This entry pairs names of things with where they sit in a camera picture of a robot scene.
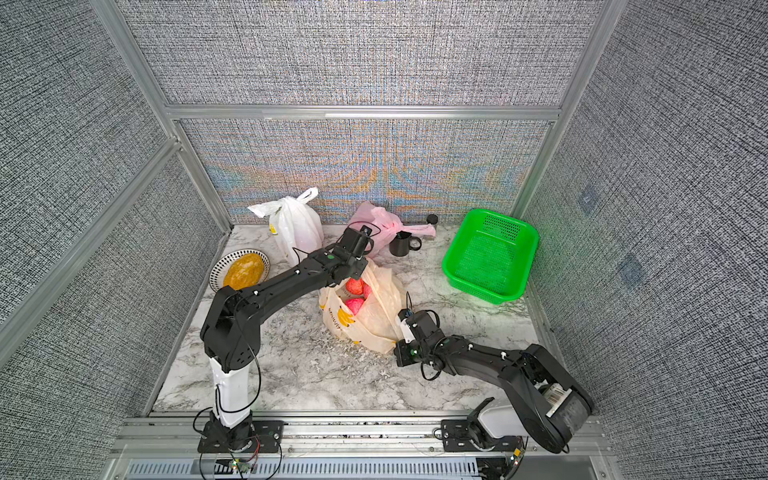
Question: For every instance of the beige plastic bag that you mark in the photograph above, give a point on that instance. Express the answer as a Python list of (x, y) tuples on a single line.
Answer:
[(376, 326)]

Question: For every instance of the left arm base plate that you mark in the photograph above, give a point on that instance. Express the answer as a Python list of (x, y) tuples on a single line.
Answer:
[(246, 437)]

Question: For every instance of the aluminium front rail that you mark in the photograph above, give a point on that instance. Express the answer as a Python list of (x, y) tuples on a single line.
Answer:
[(373, 433)]

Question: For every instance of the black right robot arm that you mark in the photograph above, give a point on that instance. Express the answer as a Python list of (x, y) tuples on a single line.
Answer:
[(551, 405)]

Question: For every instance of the pink plastic bag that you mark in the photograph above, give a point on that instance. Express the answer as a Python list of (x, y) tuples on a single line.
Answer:
[(385, 225)]

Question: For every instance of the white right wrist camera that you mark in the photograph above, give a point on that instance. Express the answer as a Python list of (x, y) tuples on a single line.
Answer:
[(408, 322)]

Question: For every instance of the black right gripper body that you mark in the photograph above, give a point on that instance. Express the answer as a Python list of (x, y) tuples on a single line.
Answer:
[(408, 353)]

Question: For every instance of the white plastic bag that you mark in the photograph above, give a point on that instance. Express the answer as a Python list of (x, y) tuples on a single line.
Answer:
[(293, 223)]

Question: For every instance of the pink red apple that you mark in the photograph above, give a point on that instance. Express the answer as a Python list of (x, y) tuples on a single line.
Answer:
[(354, 305)]

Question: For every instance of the black mug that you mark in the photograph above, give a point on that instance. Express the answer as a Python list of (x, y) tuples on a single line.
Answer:
[(404, 243)]

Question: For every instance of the green plastic basket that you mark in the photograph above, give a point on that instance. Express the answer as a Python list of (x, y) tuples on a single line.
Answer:
[(491, 256)]

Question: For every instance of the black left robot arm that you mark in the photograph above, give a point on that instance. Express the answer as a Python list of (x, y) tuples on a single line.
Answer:
[(231, 332)]

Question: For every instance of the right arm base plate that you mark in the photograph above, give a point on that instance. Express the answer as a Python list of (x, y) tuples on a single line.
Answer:
[(469, 436)]

